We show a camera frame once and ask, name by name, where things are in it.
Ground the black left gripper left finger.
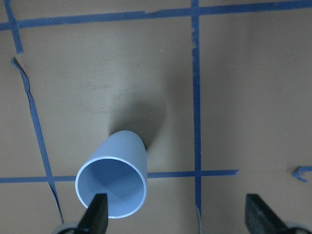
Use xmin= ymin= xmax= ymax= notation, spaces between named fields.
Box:
xmin=77 ymin=194 xmax=108 ymax=234

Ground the light blue plastic cup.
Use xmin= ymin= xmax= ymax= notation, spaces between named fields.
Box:
xmin=75 ymin=130 xmax=147 ymax=219

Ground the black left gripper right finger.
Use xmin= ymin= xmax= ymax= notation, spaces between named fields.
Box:
xmin=245 ymin=194 xmax=292 ymax=234

